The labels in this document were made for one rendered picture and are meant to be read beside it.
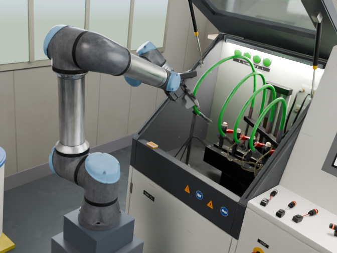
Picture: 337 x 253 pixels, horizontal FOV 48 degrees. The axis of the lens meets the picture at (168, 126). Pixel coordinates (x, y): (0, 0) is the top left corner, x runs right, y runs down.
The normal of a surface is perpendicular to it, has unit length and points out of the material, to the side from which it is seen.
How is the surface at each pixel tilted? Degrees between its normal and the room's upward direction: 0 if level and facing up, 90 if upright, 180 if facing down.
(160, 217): 90
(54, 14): 90
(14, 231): 0
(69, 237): 90
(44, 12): 90
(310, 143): 76
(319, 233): 0
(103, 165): 7
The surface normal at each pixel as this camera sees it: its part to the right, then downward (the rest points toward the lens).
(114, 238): 0.76, 0.34
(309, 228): 0.12, -0.91
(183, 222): -0.73, 0.18
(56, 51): -0.53, 0.32
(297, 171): -0.68, -0.04
